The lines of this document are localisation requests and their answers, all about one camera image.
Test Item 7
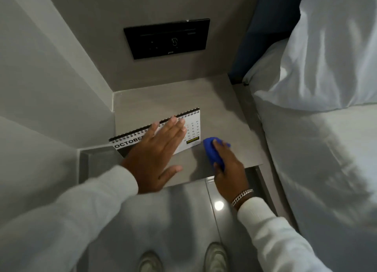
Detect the black wall switch panel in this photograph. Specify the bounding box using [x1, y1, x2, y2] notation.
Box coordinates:
[123, 18, 211, 60]

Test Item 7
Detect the person's right hand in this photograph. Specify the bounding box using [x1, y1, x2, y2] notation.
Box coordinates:
[212, 139, 254, 204]

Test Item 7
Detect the blue cleaning cloth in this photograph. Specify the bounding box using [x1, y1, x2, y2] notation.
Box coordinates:
[203, 137, 231, 172]

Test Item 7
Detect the person's white shoe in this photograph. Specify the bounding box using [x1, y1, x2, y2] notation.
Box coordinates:
[204, 241, 230, 272]
[138, 250, 164, 272]

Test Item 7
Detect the grey bed frame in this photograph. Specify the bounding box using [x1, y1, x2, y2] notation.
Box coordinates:
[233, 83, 299, 232]

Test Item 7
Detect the person's left forearm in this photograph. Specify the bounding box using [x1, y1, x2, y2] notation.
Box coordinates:
[0, 165, 139, 272]

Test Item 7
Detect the person's left hand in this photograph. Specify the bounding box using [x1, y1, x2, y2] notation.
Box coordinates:
[121, 116, 188, 194]

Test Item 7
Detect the white bed duvet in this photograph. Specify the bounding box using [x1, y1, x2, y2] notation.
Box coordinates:
[253, 90, 377, 272]

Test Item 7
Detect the white pillow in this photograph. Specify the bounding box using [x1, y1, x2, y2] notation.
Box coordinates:
[242, 0, 377, 113]

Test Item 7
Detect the dark blue headboard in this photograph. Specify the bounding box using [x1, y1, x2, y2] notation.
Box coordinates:
[228, 0, 308, 85]

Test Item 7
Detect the person's left white shoe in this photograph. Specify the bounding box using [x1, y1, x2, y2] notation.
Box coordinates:
[138, 250, 164, 272]

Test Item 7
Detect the person's right white shoe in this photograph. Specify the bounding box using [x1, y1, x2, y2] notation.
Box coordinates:
[204, 241, 230, 272]

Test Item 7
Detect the silver chain bracelet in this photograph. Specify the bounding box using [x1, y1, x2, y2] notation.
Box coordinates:
[231, 188, 254, 208]

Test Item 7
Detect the white spiral desk calendar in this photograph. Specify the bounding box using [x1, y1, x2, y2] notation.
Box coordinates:
[109, 107, 201, 158]

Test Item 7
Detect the grey bedside table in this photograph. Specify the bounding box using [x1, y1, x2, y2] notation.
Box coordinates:
[78, 73, 264, 190]

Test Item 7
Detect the person's right forearm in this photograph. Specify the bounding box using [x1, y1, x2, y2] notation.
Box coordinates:
[237, 196, 334, 272]

